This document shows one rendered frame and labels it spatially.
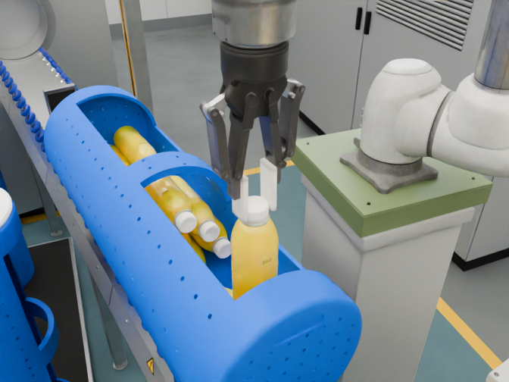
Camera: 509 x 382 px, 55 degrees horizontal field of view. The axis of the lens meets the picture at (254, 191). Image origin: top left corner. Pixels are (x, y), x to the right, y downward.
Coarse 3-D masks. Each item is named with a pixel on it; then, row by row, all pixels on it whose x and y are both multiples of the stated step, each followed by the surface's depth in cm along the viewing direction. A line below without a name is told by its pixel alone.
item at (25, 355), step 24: (0, 240) 111; (0, 264) 112; (0, 288) 114; (0, 312) 117; (24, 312) 151; (48, 312) 143; (0, 336) 120; (24, 336) 125; (48, 336) 136; (0, 360) 123; (24, 360) 128; (48, 360) 136
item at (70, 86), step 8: (48, 88) 161; (56, 88) 161; (64, 88) 162; (72, 88) 162; (48, 96) 159; (56, 96) 160; (64, 96) 162; (48, 104) 161; (56, 104) 161; (48, 112) 164
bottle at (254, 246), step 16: (240, 224) 67; (256, 224) 66; (272, 224) 68; (240, 240) 67; (256, 240) 66; (272, 240) 67; (240, 256) 68; (256, 256) 67; (272, 256) 68; (240, 272) 70; (256, 272) 69; (272, 272) 70; (240, 288) 72
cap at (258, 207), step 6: (252, 198) 67; (258, 198) 67; (252, 204) 66; (258, 204) 66; (264, 204) 66; (252, 210) 65; (258, 210) 65; (264, 210) 65; (252, 216) 65; (258, 216) 65; (264, 216) 66; (252, 222) 66
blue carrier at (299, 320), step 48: (96, 96) 120; (48, 144) 120; (96, 144) 104; (96, 192) 96; (144, 192) 88; (96, 240) 98; (144, 240) 81; (144, 288) 79; (192, 288) 71; (288, 288) 67; (336, 288) 72; (192, 336) 68; (240, 336) 63; (288, 336) 67; (336, 336) 74
